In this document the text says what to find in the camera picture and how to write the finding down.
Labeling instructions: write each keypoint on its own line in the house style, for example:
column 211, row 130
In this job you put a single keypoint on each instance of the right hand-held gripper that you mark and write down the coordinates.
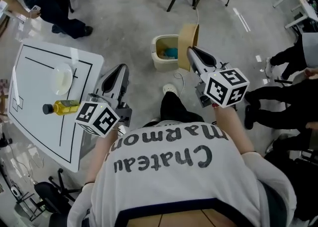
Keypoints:
column 228, row 87

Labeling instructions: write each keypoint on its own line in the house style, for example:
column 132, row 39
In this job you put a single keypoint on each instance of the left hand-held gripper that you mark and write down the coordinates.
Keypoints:
column 99, row 119

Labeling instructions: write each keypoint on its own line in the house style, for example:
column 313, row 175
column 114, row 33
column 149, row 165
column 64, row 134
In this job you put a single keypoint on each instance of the brown cardboard box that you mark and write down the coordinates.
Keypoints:
column 185, row 44

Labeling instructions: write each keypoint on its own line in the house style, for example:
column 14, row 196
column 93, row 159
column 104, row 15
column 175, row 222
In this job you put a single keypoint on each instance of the beige trash bin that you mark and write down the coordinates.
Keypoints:
column 159, row 63

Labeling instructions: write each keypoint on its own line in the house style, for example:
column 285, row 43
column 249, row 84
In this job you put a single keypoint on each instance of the person's left forearm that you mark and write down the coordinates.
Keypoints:
column 99, row 161

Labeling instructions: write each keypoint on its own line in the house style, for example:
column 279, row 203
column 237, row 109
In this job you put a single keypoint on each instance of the person's right forearm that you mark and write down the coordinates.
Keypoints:
column 233, row 131

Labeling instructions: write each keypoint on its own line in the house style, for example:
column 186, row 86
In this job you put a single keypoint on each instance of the blue crumpled waste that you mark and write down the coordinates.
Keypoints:
column 171, row 52

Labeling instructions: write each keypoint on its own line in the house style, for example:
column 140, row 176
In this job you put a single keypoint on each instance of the person's white shoe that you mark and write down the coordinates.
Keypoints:
column 170, row 89

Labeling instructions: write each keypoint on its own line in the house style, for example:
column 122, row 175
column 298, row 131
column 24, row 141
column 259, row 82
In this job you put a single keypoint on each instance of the yellow bottle with black cap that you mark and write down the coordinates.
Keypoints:
column 65, row 106

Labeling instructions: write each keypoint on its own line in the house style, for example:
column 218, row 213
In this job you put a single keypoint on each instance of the person's black trouser leg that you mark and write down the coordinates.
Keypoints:
column 176, row 109

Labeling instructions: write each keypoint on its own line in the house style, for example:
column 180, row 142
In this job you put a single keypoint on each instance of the white table with black lines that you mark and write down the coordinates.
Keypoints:
column 42, row 131

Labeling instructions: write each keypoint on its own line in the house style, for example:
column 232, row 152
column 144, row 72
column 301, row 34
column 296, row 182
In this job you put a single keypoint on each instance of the red checkered cloth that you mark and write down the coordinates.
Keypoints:
column 3, row 92

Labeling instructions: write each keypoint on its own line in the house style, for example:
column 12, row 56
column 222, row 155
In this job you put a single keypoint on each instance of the white side table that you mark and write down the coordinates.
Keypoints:
column 308, row 10

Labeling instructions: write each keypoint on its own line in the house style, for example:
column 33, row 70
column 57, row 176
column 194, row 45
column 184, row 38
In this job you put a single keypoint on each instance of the person's white printed shirt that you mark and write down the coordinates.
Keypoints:
column 179, row 178

